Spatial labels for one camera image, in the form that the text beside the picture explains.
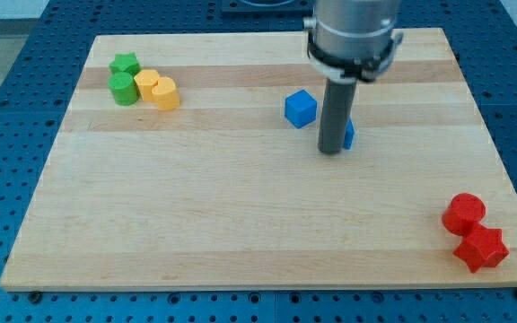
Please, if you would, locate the blue cube block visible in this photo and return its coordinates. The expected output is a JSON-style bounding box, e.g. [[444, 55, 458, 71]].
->
[[285, 90, 318, 128]]

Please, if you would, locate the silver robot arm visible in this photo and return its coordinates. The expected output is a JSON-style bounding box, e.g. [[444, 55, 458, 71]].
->
[[303, 0, 403, 84]]

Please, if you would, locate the wooden board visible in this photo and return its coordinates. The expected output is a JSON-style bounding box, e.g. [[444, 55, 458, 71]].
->
[[0, 28, 517, 292]]

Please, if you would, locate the blue block behind rod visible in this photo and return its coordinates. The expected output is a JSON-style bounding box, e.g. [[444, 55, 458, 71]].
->
[[343, 119, 355, 150]]

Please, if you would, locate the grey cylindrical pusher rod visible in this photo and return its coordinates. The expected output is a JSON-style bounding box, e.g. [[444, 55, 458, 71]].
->
[[318, 79, 356, 155]]

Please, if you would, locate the yellow heart block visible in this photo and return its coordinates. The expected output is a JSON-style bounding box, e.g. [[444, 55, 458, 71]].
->
[[152, 76, 180, 111]]

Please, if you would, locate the yellow hexagon block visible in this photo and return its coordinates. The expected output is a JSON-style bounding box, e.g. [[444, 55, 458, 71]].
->
[[134, 69, 160, 102]]

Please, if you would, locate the green cylinder block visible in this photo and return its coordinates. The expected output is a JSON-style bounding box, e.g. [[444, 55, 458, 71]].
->
[[108, 72, 139, 106]]

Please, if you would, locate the green star block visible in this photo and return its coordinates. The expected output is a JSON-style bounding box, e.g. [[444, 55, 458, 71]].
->
[[109, 52, 142, 75]]

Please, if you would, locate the red cylinder block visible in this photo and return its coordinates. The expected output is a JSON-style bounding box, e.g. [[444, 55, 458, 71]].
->
[[442, 193, 486, 236]]

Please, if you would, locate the red star block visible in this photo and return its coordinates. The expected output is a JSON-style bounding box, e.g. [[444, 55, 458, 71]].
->
[[453, 224, 510, 274]]

